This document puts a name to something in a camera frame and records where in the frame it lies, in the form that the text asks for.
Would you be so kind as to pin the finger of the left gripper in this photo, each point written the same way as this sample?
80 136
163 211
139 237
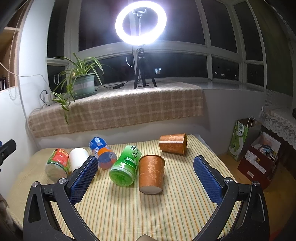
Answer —
6 150

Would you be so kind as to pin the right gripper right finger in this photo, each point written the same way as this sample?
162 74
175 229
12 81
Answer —
251 221

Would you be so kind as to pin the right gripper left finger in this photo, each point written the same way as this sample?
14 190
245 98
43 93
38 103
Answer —
40 222

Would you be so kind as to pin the brown paper cup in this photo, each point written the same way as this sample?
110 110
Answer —
151 174
175 143

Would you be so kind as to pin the white plastic cup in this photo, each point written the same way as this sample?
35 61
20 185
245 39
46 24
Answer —
77 157

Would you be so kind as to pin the red green label jar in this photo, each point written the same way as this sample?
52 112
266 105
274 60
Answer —
58 165

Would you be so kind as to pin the red cardboard box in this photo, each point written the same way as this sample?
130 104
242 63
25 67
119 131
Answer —
259 162

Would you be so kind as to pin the white power strip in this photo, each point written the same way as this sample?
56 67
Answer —
46 97

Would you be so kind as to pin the blue orange soda bottle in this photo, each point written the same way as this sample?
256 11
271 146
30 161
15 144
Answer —
106 157

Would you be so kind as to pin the green white paper bag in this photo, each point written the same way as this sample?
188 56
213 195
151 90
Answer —
245 132

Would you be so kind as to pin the green plastic bottle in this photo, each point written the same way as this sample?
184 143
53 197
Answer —
124 170

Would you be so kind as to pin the white lace cloth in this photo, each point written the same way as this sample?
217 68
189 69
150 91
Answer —
279 121

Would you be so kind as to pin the potted spider plant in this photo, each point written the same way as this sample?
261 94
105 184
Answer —
79 81

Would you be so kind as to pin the plaid beige sill blanket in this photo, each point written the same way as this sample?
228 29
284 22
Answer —
118 108

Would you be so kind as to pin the ring light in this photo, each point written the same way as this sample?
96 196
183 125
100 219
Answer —
150 21

